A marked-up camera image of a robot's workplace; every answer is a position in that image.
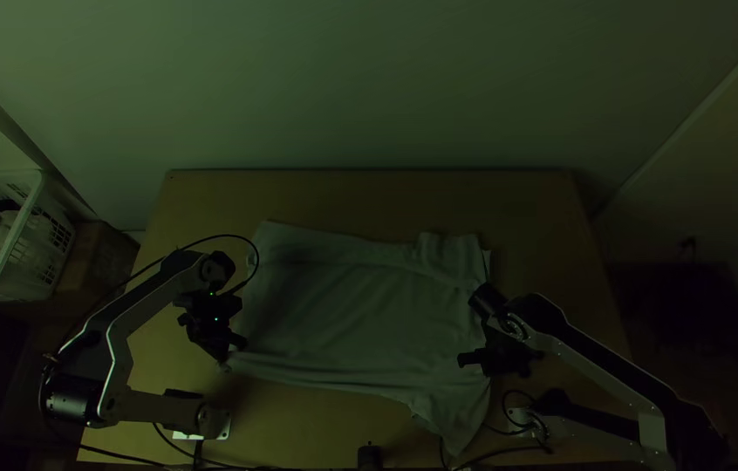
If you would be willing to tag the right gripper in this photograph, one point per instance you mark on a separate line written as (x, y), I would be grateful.
(503, 358)

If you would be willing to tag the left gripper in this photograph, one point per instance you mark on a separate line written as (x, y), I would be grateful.
(212, 332)

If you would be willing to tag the white t-shirt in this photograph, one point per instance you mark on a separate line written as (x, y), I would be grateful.
(362, 314)

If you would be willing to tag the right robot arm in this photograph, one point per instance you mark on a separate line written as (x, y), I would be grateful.
(595, 363)

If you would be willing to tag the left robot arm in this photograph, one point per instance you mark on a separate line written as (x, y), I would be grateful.
(117, 324)

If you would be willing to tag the white laundry basket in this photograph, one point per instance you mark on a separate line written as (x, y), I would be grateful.
(42, 242)

